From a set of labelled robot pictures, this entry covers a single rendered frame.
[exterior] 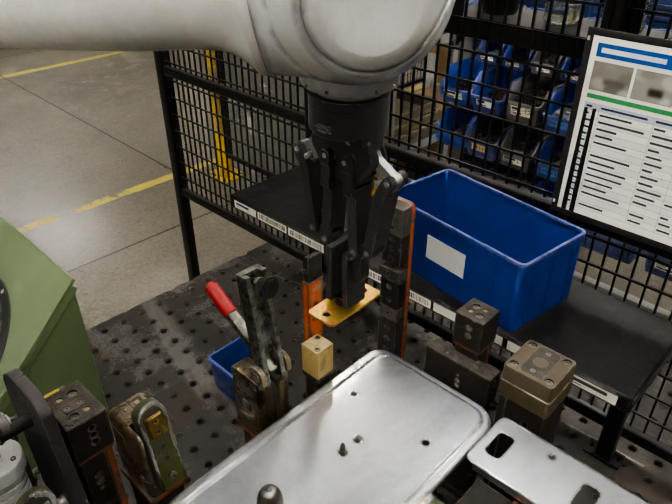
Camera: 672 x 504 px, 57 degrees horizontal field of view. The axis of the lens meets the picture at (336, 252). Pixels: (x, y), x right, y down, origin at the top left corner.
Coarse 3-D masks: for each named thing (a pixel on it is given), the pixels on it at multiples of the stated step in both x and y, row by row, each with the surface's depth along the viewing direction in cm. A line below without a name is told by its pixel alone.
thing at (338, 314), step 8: (368, 288) 71; (336, 296) 68; (368, 296) 70; (376, 296) 70; (320, 304) 69; (328, 304) 69; (336, 304) 69; (360, 304) 69; (312, 312) 67; (320, 312) 67; (328, 312) 68; (336, 312) 67; (344, 312) 67; (352, 312) 68; (320, 320) 66; (328, 320) 66; (336, 320) 66
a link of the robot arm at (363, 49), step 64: (0, 0) 42; (64, 0) 38; (128, 0) 36; (192, 0) 35; (256, 0) 33; (320, 0) 29; (384, 0) 29; (448, 0) 32; (256, 64) 37; (320, 64) 32; (384, 64) 31
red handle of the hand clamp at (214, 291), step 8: (208, 288) 89; (216, 288) 89; (216, 296) 88; (224, 296) 88; (216, 304) 88; (224, 304) 88; (232, 304) 89; (224, 312) 88; (232, 312) 88; (232, 320) 88; (240, 320) 88; (240, 328) 87; (240, 336) 88; (248, 344) 87; (272, 360) 87; (272, 368) 86
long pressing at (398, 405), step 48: (336, 384) 92; (384, 384) 93; (432, 384) 93; (288, 432) 85; (336, 432) 85; (384, 432) 85; (432, 432) 85; (480, 432) 85; (240, 480) 78; (288, 480) 78; (336, 480) 78; (384, 480) 78; (432, 480) 79
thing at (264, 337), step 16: (240, 272) 80; (256, 272) 81; (240, 288) 80; (256, 288) 79; (272, 288) 78; (256, 304) 82; (272, 304) 83; (256, 320) 81; (272, 320) 84; (256, 336) 82; (272, 336) 85; (256, 352) 84; (272, 352) 87
